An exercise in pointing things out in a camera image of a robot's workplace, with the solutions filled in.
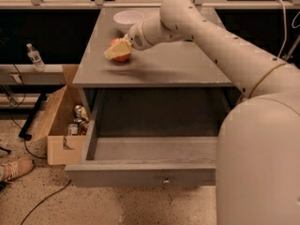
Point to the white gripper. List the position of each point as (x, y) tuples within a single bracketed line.
[(136, 37)]

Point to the red apple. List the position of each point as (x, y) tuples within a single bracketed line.
[(121, 50)]

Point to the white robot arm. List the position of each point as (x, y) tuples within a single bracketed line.
[(258, 146)]

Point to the open grey top drawer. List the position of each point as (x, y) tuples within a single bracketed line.
[(138, 137)]

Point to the white ceramic bowl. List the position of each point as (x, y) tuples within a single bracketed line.
[(124, 20)]

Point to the grey cabinet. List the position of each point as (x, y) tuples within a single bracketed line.
[(177, 64)]

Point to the clear plastic water bottle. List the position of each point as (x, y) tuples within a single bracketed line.
[(35, 57)]

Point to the cans inside cardboard box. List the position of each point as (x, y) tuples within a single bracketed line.
[(80, 123)]

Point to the grey low shelf bench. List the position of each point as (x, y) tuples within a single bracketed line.
[(27, 74)]

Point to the cardboard box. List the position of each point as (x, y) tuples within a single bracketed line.
[(53, 125)]

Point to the tan shoe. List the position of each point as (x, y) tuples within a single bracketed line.
[(15, 169)]

